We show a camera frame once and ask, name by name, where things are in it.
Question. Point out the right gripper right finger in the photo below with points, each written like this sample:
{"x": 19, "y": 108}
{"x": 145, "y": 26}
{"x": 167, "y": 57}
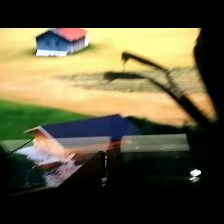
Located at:
{"x": 118, "y": 176}

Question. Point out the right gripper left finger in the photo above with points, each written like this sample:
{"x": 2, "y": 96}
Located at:
{"x": 95, "y": 176}

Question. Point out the black clothes hanger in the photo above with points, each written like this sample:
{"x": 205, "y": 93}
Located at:
{"x": 181, "y": 98}

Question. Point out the black garment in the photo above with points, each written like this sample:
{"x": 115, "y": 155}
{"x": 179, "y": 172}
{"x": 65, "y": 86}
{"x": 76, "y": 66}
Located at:
{"x": 212, "y": 66}

